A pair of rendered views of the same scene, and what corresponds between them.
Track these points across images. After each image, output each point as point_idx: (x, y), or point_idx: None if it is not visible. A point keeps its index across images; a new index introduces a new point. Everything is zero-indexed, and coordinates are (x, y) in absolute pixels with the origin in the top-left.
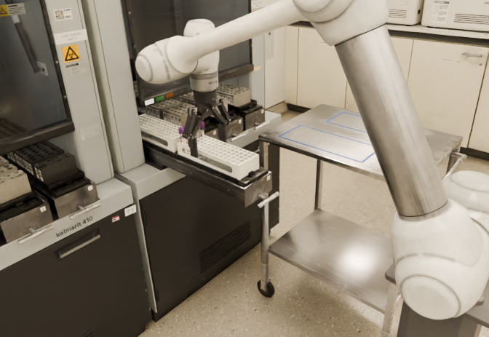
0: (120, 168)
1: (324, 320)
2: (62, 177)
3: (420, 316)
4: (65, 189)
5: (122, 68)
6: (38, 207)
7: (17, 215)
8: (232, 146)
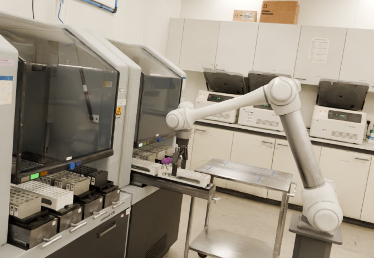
0: (119, 185)
1: None
2: (101, 184)
3: (304, 252)
4: (109, 190)
5: (133, 123)
6: (99, 198)
7: (91, 201)
8: (192, 171)
